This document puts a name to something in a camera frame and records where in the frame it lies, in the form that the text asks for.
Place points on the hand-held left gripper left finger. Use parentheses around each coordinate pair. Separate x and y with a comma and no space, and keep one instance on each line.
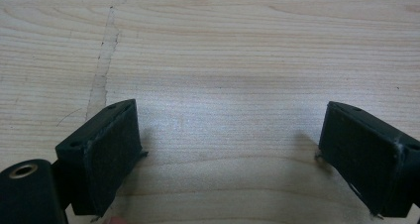
(105,151)

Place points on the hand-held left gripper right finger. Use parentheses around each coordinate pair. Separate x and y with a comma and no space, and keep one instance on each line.
(369,151)

